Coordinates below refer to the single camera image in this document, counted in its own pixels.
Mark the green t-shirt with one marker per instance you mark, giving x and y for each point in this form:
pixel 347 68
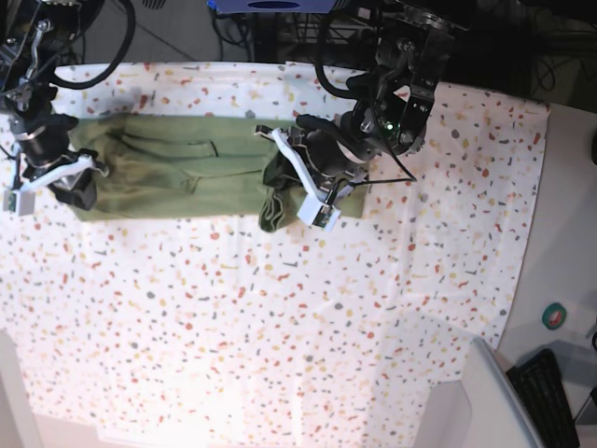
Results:
pixel 184 167

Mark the terrazzo patterned tablecloth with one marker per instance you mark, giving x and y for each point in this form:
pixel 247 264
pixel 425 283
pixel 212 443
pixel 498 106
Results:
pixel 211 332

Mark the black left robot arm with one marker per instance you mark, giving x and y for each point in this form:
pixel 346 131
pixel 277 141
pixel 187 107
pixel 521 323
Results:
pixel 407 47

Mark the green tape roll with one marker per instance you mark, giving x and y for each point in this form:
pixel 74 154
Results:
pixel 554 316

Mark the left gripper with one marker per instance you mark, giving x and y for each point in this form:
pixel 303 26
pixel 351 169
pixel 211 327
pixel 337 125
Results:
pixel 334 150

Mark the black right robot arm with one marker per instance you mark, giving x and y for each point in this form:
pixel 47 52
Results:
pixel 34 36

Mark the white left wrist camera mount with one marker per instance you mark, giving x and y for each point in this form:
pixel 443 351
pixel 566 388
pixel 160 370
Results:
pixel 316 209

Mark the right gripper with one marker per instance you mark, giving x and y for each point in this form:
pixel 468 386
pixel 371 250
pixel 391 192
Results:
pixel 45 144

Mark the blue white box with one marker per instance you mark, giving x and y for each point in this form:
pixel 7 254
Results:
pixel 272 6

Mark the black keyboard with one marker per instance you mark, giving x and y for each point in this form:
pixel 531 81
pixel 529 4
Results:
pixel 538 384

